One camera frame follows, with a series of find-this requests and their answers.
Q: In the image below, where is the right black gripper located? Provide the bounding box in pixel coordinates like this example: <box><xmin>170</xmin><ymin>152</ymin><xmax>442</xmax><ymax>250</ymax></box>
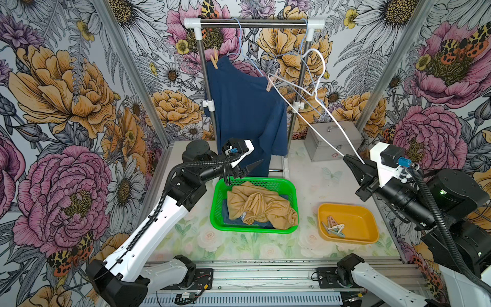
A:
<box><xmin>341</xmin><ymin>154</ymin><xmax>439</xmax><ymax>226</ymax></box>

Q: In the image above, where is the tan t-shirt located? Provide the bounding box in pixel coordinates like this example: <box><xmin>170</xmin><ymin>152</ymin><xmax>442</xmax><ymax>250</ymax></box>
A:
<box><xmin>226</xmin><ymin>182</ymin><xmax>299</xmax><ymax>230</ymax></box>

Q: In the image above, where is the dark navy t-shirt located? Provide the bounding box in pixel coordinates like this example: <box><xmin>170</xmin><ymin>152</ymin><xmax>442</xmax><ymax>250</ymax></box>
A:
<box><xmin>207</xmin><ymin>57</ymin><xmax>288</xmax><ymax>177</ymax></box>

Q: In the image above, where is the teal clothespin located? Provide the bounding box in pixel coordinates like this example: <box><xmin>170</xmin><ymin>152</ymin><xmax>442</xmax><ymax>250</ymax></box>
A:
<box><xmin>329</xmin><ymin>228</ymin><xmax>345</xmax><ymax>239</ymax></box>

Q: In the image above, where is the slate blue t-shirt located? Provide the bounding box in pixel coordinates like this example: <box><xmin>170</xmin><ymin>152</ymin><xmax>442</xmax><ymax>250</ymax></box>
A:
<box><xmin>222</xmin><ymin>199</ymin><xmax>277</xmax><ymax>230</ymax></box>

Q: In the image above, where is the light blue hanger navy shirt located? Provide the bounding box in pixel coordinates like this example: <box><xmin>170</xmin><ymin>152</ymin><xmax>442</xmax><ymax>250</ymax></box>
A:
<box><xmin>227</xmin><ymin>17</ymin><xmax>265</xmax><ymax>78</ymax></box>

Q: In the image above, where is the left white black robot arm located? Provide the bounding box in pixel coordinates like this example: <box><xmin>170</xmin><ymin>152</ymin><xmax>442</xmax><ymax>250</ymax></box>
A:
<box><xmin>86</xmin><ymin>138</ymin><xmax>261</xmax><ymax>306</ymax></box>

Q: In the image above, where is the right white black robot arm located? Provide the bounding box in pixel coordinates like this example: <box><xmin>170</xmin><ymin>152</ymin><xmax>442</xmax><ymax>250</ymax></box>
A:
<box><xmin>343</xmin><ymin>145</ymin><xmax>490</xmax><ymax>306</ymax></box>

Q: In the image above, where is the yellow plastic tray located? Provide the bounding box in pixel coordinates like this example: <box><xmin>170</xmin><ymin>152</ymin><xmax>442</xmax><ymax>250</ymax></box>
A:
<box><xmin>317</xmin><ymin>203</ymin><xmax>379</xmax><ymax>244</ymax></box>

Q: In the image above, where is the silver metal case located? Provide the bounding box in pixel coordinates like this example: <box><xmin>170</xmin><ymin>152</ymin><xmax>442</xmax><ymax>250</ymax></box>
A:
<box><xmin>304</xmin><ymin>122</ymin><xmax>355</xmax><ymax>162</ymax></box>

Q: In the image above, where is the metal clothes rack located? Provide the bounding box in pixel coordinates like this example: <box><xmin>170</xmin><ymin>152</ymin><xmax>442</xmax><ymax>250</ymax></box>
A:
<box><xmin>183</xmin><ymin>17</ymin><xmax>326</xmax><ymax>177</ymax></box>

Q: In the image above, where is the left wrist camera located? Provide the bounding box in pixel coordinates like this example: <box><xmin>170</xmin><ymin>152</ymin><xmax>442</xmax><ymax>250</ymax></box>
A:
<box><xmin>222</xmin><ymin>138</ymin><xmax>254</xmax><ymax>168</ymax></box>

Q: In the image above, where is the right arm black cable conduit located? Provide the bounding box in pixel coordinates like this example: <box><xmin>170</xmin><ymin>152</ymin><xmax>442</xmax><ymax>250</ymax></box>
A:
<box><xmin>406</xmin><ymin>162</ymin><xmax>491</xmax><ymax>296</ymax></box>

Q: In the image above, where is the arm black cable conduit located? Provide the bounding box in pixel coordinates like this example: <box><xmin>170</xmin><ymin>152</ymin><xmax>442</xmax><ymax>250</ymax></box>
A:
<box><xmin>406</xmin><ymin>162</ymin><xmax>491</xmax><ymax>296</ymax></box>
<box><xmin>57</xmin><ymin>155</ymin><xmax>240</xmax><ymax>307</ymax></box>

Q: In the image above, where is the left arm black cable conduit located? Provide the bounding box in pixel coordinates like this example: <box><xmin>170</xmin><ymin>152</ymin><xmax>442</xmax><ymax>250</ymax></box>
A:
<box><xmin>57</xmin><ymin>155</ymin><xmax>240</xmax><ymax>307</ymax></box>

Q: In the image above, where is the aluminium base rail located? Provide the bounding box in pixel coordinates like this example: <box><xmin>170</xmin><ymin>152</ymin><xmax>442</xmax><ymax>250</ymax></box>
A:
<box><xmin>100</xmin><ymin>260</ymin><xmax>427</xmax><ymax>307</ymax></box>

